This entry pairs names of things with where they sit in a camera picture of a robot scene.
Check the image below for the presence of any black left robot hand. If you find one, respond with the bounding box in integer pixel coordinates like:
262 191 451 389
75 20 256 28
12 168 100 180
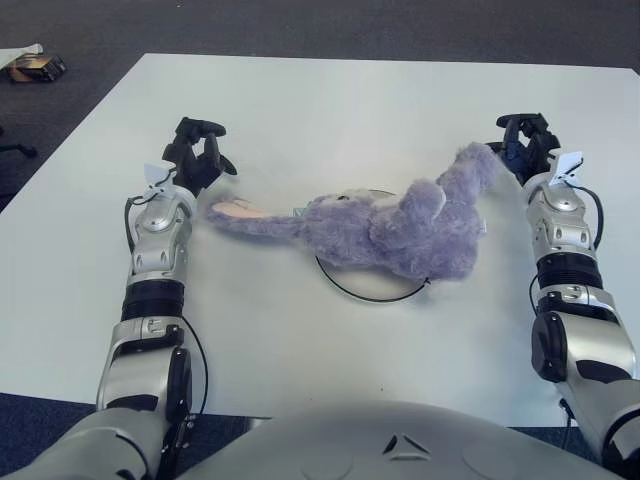
162 117 241 199

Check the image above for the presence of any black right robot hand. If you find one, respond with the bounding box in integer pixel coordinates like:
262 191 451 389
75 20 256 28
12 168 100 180
487 113 562 184

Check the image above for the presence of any purple plush bunny doll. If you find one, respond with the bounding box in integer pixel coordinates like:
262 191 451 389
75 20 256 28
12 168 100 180
204 141 502 282

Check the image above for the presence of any white plate with black rim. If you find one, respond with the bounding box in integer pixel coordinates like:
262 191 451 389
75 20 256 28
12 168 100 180
314 186 434 305

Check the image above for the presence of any white box on right wrist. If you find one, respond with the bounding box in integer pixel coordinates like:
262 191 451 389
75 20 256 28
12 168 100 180
546 150 586 189

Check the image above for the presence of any white box on wrist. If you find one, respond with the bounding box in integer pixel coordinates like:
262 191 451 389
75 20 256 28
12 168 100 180
143 161 175 195
546 150 586 189

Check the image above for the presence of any white box on left wrist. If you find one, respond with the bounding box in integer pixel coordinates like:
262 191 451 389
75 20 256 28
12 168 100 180
143 161 175 195

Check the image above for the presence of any black office chair base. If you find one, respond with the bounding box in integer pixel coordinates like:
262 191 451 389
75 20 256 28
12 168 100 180
0 126 39 159

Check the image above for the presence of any brown and black floor box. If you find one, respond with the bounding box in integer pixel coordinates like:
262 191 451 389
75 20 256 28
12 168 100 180
8 54 68 84

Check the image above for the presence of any grey robot torso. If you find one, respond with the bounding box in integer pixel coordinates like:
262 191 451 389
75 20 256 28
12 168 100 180
0 398 640 480

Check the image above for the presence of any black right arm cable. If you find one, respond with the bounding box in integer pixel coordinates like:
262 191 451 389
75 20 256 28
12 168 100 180
568 181 606 252

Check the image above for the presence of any black bracket under table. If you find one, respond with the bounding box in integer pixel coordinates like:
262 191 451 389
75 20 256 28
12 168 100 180
158 411 200 457

